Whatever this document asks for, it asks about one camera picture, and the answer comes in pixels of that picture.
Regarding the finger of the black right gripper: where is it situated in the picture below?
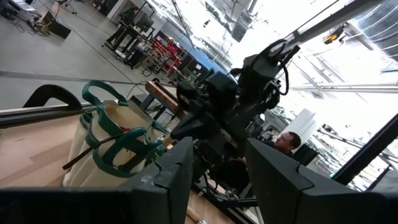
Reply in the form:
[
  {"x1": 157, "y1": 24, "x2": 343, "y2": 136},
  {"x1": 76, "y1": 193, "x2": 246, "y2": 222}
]
[
  {"x1": 170, "y1": 111, "x2": 220, "y2": 141},
  {"x1": 176, "y1": 81, "x2": 203, "y2": 108}
]

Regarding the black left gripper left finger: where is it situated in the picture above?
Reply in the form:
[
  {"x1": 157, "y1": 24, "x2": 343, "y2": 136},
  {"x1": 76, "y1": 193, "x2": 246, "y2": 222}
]
[{"x1": 0, "y1": 136, "x2": 194, "y2": 224}]

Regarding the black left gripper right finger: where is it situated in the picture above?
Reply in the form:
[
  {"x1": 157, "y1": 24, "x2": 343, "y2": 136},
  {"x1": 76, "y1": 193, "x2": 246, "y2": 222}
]
[{"x1": 245, "y1": 138, "x2": 398, "y2": 224}]

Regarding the beige green gardening bag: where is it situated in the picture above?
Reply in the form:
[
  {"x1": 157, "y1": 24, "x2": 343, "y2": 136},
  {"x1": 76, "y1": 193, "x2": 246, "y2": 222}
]
[{"x1": 62, "y1": 80, "x2": 175, "y2": 187}]

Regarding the red storage shelf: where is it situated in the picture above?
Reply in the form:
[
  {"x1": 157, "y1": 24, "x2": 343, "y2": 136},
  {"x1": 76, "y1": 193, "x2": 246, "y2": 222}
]
[{"x1": 146, "y1": 35, "x2": 190, "y2": 77}]

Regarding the person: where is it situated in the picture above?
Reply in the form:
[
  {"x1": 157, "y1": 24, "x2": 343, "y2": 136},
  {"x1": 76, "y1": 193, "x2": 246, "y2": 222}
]
[{"x1": 217, "y1": 130, "x2": 302, "y2": 194}]

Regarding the black workstation table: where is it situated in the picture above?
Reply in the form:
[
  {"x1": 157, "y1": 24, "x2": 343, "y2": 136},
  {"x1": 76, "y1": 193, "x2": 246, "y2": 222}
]
[{"x1": 102, "y1": 7, "x2": 156, "y2": 68}]

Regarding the grey ceiling pipe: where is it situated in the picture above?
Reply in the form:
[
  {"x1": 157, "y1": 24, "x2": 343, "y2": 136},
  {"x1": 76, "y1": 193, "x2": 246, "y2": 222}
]
[{"x1": 289, "y1": 83, "x2": 398, "y2": 95}]

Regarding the grey overhead rig beam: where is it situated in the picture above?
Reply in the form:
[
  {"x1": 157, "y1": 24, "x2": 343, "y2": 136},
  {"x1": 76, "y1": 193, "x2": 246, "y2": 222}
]
[{"x1": 284, "y1": 0, "x2": 398, "y2": 47}]

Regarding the black floor box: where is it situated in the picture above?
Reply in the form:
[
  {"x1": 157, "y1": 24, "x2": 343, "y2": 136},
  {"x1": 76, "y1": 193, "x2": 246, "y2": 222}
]
[{"x1": 42, "y1": 11, "x2": 72, "y2": 40}]

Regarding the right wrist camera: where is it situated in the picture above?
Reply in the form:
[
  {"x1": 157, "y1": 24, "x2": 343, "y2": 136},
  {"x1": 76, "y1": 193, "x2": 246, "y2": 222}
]
[{"x1": 204, "y1": 70, "x2": 239, "y2": 105}]

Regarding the black frame handle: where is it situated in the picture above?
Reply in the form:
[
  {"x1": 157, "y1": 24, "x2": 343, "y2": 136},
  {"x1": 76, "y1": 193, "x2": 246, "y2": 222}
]
[{"x1": 23, "y1": 83, "x2": 84, "y2": 110}]

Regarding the silver ventilation duct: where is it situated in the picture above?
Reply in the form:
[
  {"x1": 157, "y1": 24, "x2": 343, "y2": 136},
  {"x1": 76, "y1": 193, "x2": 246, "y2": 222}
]
[{"x1": 351, "y1": 0, "x2": 398, "y2": 60}]

